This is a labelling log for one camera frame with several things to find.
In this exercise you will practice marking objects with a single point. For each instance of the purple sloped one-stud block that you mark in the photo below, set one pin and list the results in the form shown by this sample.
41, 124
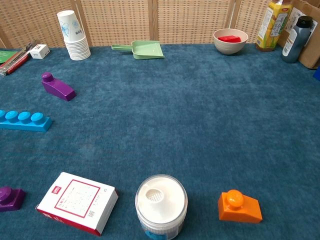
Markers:
58, 89

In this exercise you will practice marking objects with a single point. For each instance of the stack of white paper cups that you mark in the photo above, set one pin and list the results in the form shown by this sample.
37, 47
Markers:
75, 40

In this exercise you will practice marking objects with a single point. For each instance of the blue table cloth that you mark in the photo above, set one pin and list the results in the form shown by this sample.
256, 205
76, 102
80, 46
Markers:
175, 120

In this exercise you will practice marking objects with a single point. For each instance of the light green dustpan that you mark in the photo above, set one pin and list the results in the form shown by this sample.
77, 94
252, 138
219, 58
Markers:
147, 50

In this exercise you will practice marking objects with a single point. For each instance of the clear jar with white lid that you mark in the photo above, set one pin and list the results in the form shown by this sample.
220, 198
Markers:
161, 202

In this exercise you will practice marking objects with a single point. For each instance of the beige bowl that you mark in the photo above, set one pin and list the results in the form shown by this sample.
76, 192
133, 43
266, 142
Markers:
228, 48

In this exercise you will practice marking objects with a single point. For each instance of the bamboo folding screen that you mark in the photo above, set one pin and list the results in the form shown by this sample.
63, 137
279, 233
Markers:
120, 22

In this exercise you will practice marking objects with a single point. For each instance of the red block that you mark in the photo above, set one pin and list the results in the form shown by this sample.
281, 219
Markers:
228, 39

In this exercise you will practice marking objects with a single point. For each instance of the orange sloped one-stud block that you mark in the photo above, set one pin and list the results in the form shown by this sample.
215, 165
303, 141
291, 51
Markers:
240, 210

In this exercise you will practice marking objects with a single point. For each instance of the light blue four-stud block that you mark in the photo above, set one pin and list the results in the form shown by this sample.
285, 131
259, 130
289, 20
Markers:
25, 123

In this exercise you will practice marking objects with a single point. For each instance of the small white box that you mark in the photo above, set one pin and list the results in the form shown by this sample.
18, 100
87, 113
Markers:
38, 52

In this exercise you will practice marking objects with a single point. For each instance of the dark grey bottle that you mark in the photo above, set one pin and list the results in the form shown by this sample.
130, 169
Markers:
295, 42

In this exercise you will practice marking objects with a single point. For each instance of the dark blue stud block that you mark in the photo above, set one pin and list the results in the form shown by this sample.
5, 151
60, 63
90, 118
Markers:
317, 75

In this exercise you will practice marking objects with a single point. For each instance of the green packet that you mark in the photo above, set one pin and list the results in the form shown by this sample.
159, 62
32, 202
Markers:
6, 56

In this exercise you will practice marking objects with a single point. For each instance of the brown cardboard box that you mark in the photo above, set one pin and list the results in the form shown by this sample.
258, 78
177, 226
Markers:
312, 52

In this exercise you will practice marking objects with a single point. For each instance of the purple two-stud block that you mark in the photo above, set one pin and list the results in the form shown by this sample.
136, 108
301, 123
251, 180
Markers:
11, 200

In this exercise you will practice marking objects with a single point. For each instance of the white box with red frame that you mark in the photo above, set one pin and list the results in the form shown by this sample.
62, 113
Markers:
75, 200

